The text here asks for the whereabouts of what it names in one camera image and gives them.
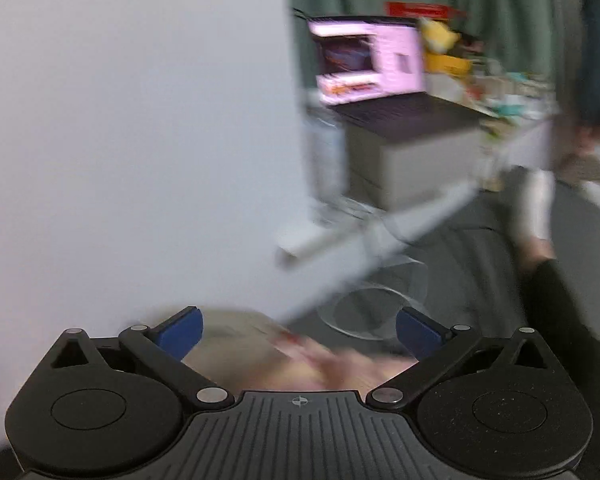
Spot yellow plush toy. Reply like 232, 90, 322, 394
419, 16, 462, 54

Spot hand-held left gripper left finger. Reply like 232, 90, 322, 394
52, 306, 235, 408

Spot dark grey bed sheet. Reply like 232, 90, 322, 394
325, 192, 536, 361

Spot white sock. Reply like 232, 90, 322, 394
509, 167, 557, 243

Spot open laptop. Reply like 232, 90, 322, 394
307, 16, 486, 142

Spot yellow cardboard box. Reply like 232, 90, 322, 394
424, 52, 474, 77

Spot green curtain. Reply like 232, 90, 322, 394
282, 0, 567, 92

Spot beige pants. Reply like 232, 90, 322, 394
187, 309, 418, 392

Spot red box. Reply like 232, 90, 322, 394
384, 1, 467, 22

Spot grey cabinet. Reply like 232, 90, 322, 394
344, 121, 487, 211

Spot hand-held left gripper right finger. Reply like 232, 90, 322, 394
366, 306, 553, 408

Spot white desk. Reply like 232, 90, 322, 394
275, 107, 561, 322

